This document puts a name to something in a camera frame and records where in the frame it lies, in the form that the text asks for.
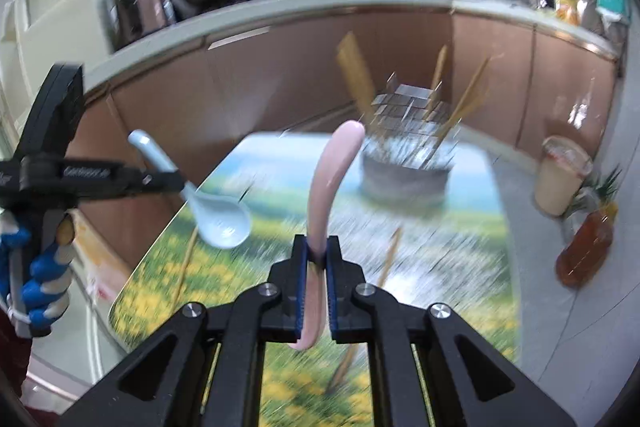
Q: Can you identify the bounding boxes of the wooden chopstick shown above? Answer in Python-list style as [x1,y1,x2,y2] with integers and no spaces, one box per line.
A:
[327,227,405,395]
[435,56,491,146]
[172,229,199,311]
[336,32,372,128]
[427,46,449,110]
[345,33,379,130]

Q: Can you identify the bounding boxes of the white countertop appliance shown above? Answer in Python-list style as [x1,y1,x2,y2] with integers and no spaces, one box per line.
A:
[0,0,114,128]

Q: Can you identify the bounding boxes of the brown electric kettle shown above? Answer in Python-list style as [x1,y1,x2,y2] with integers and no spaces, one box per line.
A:
[112,0,169,54]

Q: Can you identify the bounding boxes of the amber oil bottle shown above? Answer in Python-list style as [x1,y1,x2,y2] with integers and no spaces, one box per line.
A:
[555,201,615,291]

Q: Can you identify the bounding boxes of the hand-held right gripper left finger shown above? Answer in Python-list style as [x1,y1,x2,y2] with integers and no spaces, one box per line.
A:
[57,234,308,427]

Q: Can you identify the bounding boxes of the light blue ceramic spoon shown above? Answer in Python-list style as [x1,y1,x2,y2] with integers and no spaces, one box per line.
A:
[127,130,253,250]

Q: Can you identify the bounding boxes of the yellow cooking oil bottle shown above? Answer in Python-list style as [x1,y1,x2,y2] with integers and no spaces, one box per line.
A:
[557,0,584,26]

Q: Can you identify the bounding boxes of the pink ceramic spoon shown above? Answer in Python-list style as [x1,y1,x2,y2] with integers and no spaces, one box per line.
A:
[287,120,366,352]

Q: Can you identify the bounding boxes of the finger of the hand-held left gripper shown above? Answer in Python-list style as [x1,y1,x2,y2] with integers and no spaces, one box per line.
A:
[64,160,185,202]

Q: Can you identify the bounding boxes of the copper kitchen base cabinet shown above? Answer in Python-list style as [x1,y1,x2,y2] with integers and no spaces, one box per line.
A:
[70,4,619,274]

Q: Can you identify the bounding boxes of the person's left hand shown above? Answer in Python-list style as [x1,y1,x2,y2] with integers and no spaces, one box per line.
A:
[0,212,77,333]

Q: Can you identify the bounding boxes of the beige trash bin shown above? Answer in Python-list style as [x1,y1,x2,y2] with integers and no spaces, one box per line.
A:
[533,135,594,218]

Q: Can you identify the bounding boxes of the green onions in bag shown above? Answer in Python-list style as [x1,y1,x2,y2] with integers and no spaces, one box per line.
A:
[574,166,627,219]

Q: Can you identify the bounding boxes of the white kitchen countertop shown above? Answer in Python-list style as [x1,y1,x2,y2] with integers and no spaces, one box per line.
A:
[82,0,622,94]

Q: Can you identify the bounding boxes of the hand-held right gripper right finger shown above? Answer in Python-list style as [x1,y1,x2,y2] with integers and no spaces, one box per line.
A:
[325,234,577,427]

